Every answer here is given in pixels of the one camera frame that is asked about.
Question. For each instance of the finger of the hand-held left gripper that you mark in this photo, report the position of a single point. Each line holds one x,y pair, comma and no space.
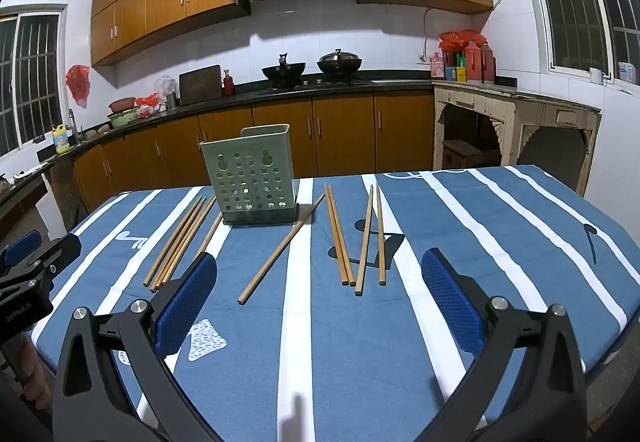
22,244
62,249

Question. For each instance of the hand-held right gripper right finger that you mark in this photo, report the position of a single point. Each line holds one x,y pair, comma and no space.
452,307

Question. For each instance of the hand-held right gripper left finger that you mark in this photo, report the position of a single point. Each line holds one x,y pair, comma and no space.
185,307

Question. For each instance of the wooden chopstick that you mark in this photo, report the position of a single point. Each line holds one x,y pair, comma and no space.
212,232
191,238
185,243
365,240
173,241
179,244
380,234
282,249
341,234
336,234

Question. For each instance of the green perforated utensil holder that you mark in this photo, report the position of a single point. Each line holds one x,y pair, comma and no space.
250,171

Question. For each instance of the person's left hand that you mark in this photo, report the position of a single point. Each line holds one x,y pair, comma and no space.
32,379

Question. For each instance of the white rag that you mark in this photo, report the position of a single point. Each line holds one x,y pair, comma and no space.
32,170

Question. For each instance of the yellow detergent bottle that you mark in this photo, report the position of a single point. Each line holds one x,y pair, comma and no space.
61,140

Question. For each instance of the blue white striped tablecloth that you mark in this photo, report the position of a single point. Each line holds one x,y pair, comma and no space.
350,347

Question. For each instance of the metal faucet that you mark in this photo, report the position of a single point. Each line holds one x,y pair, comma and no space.
71,121

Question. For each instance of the green basin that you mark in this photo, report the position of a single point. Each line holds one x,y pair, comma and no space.
122,117

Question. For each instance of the wooden stool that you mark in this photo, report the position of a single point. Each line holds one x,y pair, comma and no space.
465,151

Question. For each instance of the red basin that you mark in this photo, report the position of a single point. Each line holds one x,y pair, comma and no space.
121,104

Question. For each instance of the red plastic bag on hook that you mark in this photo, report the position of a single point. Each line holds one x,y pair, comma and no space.
78,84

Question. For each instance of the crumpled red plastic bag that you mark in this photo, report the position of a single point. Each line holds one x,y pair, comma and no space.
147,101

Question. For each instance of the metal cup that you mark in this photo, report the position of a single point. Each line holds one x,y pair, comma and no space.
171,100

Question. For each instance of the clear plastic bag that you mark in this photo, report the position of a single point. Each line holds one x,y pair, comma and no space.
164,86

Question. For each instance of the base cabinets with black countertop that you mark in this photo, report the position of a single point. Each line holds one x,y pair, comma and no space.
280,136

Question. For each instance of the cream wooden sideboard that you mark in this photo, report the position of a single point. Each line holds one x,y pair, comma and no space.
515,109

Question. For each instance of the dark wooden cutting board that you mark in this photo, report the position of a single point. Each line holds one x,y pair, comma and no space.
200,85

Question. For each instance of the small red bottle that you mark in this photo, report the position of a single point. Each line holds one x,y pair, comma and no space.
229,85

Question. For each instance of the pink liquid bottle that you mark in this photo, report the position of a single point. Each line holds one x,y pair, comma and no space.
437,67

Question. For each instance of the red thermos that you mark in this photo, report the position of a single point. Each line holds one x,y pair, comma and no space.
472,64
488,64

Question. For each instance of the black wok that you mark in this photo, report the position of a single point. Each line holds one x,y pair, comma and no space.
285,71

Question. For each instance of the gas stove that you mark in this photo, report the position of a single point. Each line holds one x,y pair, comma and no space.
320,82

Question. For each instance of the red plastic bag over thermoses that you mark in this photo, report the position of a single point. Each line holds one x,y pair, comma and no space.
457,40

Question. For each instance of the lidded wok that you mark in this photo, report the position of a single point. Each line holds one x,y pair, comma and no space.
339,61

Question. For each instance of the white cup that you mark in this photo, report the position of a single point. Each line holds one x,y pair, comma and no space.
595,75

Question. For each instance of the pale plastic bottle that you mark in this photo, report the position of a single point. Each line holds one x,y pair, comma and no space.
627,72

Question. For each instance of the barred window with wide frame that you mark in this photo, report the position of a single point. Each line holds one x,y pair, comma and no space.
30,71

